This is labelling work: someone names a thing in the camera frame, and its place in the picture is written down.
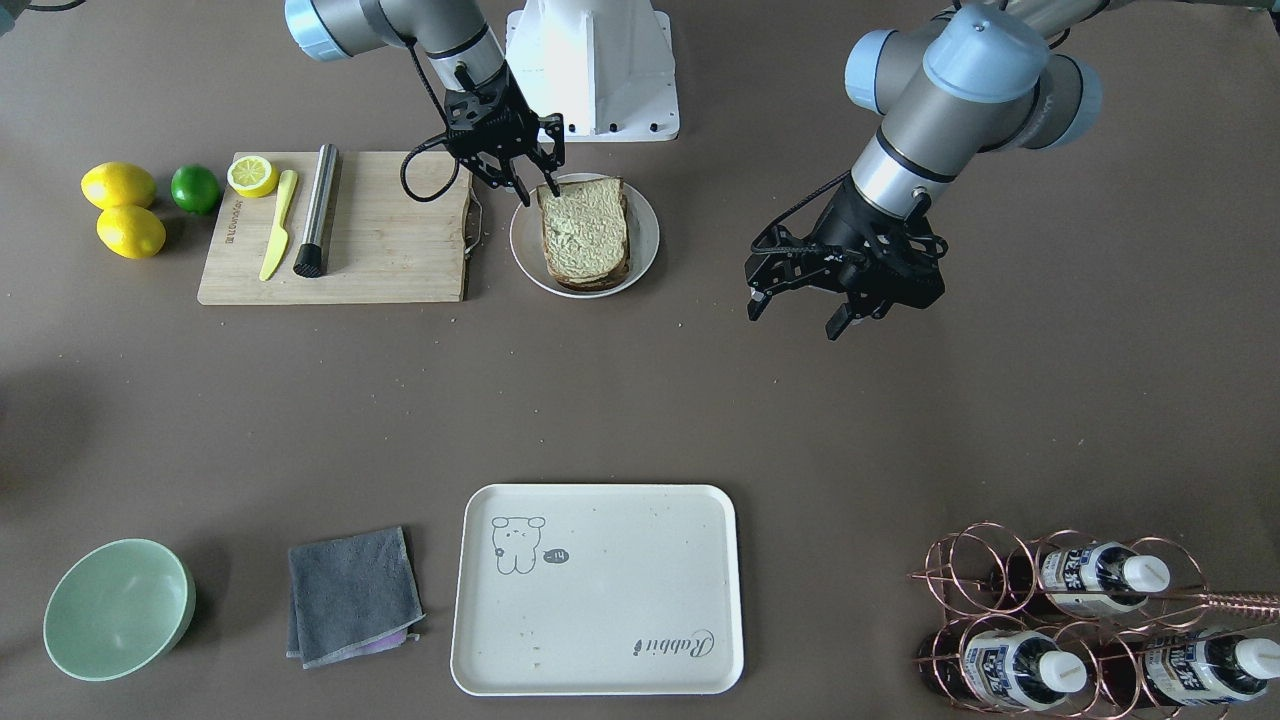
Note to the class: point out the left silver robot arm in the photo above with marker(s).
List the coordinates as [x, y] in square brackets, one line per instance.
[978, 77]

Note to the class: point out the green lime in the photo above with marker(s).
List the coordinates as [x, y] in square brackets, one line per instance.
[195, 189]

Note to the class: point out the yellow lemon near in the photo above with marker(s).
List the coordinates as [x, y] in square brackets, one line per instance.
[118, 183]

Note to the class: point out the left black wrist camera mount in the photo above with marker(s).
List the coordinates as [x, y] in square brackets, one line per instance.
[904, 263]

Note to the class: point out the green ceramic bowl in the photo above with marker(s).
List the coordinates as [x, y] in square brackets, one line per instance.
[117, 609]

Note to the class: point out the bread slice under egg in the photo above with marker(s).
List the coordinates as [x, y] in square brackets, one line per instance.
[613, 279]

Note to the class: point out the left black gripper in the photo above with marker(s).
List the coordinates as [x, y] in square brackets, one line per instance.
[843, 226]

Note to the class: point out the cream rabbit tray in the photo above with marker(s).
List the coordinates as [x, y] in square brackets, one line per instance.
[593, 589]

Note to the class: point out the white round plate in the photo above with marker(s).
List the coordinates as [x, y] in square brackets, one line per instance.
[643, 227]

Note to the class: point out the grey folded cloth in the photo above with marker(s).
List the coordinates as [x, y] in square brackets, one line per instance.
[351, 597]

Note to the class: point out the half lemon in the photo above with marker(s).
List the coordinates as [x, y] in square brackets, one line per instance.
[253, 176]

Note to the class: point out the yellow plastic knife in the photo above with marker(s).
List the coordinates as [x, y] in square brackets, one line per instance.
[279, 236]

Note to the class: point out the wooden cutting board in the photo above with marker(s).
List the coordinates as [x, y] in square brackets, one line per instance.
[381, 246]

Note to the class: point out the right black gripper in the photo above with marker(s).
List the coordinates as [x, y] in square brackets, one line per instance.
[497, 161]

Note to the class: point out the yellow lemon far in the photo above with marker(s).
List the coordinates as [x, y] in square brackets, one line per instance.
[131, 232]

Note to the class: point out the yellow lemon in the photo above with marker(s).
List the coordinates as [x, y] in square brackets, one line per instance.
[131, 232]
[118, 183]

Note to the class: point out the dark bottle white cap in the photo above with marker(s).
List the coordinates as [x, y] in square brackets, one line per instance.
[1091, 581]

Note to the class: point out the copper wire bottle rack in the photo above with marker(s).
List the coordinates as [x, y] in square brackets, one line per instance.
[1074, 626]

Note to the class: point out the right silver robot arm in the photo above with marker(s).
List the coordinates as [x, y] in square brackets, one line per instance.
[450, 44]

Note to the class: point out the plain bread slice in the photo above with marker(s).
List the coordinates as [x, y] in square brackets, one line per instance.
[584, 231]

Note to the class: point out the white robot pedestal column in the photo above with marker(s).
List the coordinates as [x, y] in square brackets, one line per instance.
[608, 67]

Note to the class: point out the steel muddler black tip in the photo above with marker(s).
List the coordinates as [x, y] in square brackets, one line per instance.
[310, 260]

